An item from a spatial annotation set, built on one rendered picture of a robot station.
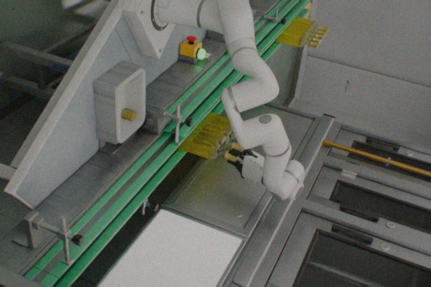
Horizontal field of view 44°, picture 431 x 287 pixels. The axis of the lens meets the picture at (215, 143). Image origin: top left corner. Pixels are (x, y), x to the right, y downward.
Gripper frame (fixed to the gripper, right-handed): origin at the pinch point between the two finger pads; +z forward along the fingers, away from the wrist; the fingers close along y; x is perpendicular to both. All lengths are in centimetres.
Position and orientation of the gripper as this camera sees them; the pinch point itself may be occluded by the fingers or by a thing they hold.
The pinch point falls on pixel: (234, 157)
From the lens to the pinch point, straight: 197.4
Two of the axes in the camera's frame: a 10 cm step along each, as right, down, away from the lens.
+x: -6.3, 4.0, -6.7
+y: 0.9, -8.2, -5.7
